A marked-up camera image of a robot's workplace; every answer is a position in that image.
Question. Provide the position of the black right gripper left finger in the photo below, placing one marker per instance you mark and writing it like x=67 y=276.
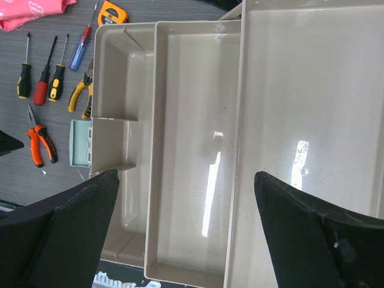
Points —
x=57 y=242

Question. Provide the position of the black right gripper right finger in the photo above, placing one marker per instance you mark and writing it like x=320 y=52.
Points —
x=313 y=243

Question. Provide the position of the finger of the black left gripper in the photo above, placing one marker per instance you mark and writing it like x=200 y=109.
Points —
x=8 y=144

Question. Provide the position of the orange handled small pliers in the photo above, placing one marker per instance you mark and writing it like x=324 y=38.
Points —
x=39 y=134

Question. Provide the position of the yellow black screwdriver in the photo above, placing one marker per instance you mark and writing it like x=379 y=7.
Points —
x=56 y=85
x=24 y=82

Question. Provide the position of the red black screwdriver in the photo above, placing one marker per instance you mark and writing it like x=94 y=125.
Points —
x=42 y=86

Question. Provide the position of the grey green toolbox latch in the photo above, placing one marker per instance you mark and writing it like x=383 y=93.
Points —
x=79 y=143

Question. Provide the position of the yellow handled long nose pliers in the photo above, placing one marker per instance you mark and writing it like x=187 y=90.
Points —
x=86 y=82

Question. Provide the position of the blue handled screwdriver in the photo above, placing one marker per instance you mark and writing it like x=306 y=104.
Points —
x=81 y=46

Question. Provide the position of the translucent brown plastic toolbox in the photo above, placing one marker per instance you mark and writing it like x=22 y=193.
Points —
x=188 y=112

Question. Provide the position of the pink printed cloth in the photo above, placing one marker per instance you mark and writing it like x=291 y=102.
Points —
x=15 y=13

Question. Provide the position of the yellow tape measure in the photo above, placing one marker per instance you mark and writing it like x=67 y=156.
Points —
x=112 y=14

